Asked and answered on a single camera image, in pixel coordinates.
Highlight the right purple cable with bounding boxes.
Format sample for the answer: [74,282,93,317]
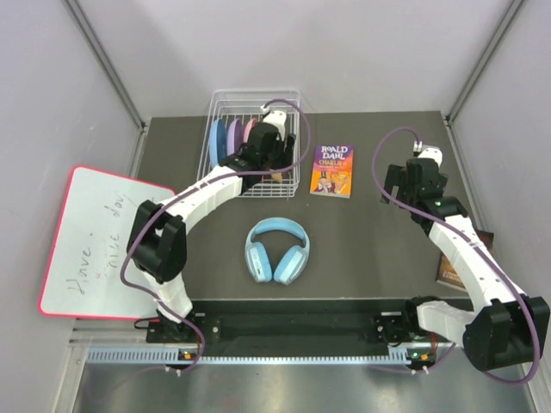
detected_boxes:
[369,126,544,385]

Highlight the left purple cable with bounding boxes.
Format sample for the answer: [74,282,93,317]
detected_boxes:
[120,98,312,373]

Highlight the white wire dish rack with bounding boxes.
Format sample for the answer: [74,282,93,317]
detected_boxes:
[197,89,301,198]

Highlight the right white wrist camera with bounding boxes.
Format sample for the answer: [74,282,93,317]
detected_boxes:
[412,140,443,168]

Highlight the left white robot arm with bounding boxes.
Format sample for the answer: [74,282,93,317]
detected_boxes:
[120,122,296,342]

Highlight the light blue headphones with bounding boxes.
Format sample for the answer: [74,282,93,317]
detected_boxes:
[245,217,311,286]

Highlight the red-framed whiteboard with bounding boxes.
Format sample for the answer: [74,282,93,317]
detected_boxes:
[38,166,174,320]

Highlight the Roald Dahl paperback book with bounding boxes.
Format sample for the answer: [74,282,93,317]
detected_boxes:
[310,145,354,199]

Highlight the purple plate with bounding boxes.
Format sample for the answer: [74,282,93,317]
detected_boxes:
[226,118,244,155]

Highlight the dark brown book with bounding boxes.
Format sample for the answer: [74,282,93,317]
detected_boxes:
[436,230,495,293]

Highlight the blue plate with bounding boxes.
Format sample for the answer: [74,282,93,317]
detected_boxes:
[208,118,227,168]

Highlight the pink plate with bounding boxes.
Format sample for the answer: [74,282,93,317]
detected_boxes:
[243,118,257,143]

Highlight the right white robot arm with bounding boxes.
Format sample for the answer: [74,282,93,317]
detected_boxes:
[379,157,550,372]

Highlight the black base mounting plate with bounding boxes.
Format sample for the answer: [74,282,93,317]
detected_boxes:
[145,298,474,358]

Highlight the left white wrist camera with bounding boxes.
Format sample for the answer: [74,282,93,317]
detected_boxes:
[261,105,288,139]

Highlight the grey slotted cable duct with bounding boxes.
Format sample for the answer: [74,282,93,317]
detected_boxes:
[86,347,436,366]

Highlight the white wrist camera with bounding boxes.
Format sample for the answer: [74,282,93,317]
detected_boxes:
[261,105,288,139]
[412,140,443,168]

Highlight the purple cable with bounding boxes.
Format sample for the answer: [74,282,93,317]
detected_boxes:
[120,98,312,373]
[369,126,544,385]

